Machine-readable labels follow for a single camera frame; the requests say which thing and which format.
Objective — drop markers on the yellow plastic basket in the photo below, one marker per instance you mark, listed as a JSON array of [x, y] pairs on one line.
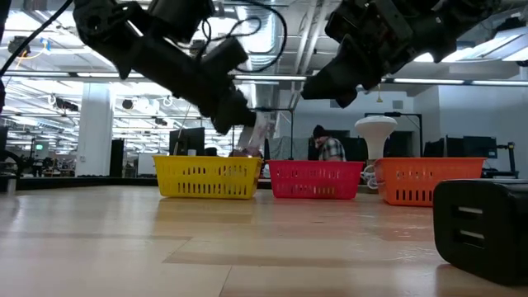
[[206, 177]]

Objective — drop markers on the silver ventilation duct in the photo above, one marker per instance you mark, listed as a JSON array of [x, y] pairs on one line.
[[264, 45]]

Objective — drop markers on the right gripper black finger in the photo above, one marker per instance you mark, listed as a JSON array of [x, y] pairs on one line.
[[342, 78]]

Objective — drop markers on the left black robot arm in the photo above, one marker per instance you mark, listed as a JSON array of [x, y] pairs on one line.
[[123, 37]]

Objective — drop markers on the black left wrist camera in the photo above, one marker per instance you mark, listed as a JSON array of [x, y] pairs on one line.
[[224, 55]]

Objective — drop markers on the brown band silver watch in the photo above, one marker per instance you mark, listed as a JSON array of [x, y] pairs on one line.
[[257, 138]]

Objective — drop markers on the black dual USB charger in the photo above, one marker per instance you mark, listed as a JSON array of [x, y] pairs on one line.
[[495, 231]]

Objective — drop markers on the white mushroom-shaped lamp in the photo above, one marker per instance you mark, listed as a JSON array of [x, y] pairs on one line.
[[376, 132]]

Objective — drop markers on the black ceiling device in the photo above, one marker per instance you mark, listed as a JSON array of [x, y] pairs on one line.
[[18, 45]]

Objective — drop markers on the black computer monitor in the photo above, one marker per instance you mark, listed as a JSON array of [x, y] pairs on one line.
[[187, 141], [480, 147]]

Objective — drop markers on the orange plastic basket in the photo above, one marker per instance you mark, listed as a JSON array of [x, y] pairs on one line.
[[429, 177]]

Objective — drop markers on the white round column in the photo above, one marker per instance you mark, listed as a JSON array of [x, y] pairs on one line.
[[94, 132]]

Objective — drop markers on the green lit sign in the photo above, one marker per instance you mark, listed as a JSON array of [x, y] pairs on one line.
[[39, 146]]

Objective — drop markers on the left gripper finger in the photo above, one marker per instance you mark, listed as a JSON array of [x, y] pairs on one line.
[[241, 111], [224, 123]]

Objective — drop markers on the red plastic basket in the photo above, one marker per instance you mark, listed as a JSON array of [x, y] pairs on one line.
[[315, 179]]

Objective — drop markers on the person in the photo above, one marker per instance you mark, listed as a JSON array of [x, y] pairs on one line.
[[330, 146]]

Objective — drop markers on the black tall cabinet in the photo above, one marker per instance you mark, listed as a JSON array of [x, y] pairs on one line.
[[117, 152]]

